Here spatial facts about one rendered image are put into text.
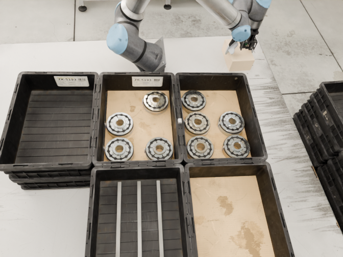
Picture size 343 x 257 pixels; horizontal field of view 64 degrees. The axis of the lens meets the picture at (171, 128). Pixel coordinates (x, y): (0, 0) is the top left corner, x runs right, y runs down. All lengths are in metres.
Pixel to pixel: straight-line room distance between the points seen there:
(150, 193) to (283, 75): 1.95
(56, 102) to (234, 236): 0.84
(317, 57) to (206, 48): 1.61
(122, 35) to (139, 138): 0.45
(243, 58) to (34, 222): 1.18
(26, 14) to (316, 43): 2.78
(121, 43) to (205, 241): 0.84
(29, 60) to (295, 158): 1.36
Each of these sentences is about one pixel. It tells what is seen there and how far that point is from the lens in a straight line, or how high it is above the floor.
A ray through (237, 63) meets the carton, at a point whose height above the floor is 0.76.
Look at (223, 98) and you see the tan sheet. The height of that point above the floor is 0.83.
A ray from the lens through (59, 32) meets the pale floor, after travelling 2.80.
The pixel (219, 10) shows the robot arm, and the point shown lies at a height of 1.14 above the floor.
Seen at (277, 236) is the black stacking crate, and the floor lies 0.88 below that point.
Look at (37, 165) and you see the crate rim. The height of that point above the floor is 0.93.
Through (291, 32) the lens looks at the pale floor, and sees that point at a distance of 3.16.
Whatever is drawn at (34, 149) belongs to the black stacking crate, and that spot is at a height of 0.83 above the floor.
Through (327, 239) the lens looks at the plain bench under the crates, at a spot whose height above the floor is 0.70.
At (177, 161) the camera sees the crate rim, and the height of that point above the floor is 0.93.
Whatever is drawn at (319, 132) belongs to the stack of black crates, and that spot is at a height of 0.40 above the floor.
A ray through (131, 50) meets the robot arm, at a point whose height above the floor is 0.90.
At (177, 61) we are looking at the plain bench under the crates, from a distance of 1.50.
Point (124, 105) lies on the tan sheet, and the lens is 1.16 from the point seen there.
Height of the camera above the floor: 1.77
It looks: 59 degrees down
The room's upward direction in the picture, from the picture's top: 10 degrees clockwise
